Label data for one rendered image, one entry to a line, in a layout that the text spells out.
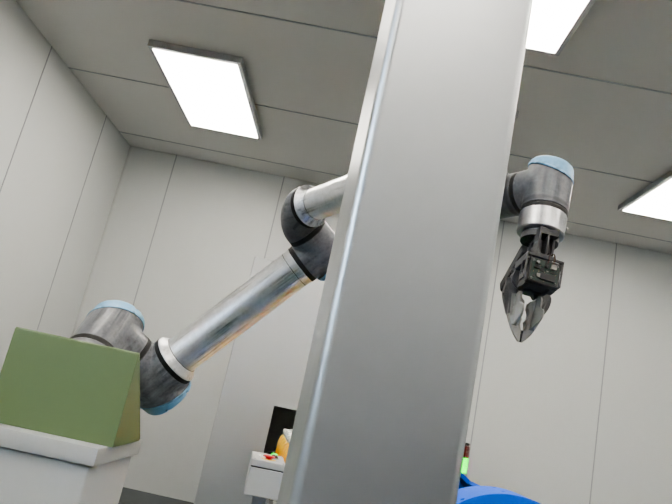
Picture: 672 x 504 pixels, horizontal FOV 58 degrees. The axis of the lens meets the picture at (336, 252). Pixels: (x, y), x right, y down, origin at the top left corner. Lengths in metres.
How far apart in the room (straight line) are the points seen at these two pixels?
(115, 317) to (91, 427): 0.33
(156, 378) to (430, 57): 1.57
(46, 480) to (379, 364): 1.36
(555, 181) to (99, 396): 1.11
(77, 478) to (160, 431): 4.67
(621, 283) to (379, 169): 6.50
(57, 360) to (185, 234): 4.83
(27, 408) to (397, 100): 1.43
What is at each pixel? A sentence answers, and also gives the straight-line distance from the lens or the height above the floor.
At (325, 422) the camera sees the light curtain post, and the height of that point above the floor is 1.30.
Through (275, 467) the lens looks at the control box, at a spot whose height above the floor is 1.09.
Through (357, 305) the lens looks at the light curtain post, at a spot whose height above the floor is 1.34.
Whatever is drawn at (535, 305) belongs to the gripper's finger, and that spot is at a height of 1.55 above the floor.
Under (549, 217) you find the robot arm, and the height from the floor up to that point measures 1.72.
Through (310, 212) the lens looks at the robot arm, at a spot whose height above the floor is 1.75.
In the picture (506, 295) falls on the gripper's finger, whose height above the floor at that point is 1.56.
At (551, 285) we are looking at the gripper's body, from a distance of 1.17.
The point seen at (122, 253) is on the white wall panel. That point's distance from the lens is 6.48.
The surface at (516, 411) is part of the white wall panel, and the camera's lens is 6.22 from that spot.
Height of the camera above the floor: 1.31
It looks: 13 degrees up
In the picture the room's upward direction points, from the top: 12 degrees clockwise
